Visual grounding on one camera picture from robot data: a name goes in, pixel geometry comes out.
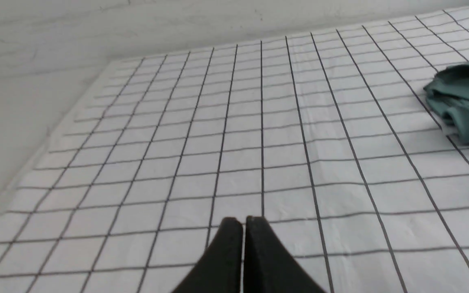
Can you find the green long-sleeved shirt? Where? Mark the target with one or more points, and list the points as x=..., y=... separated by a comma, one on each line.
x=448, y=96

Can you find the white grid tablecloth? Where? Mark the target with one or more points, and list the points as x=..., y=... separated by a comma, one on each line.
x=326, y=134

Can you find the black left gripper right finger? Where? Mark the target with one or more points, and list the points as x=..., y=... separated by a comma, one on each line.
x=268, y=266

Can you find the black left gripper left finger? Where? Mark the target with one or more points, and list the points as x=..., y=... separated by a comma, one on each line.
x=219, y=268

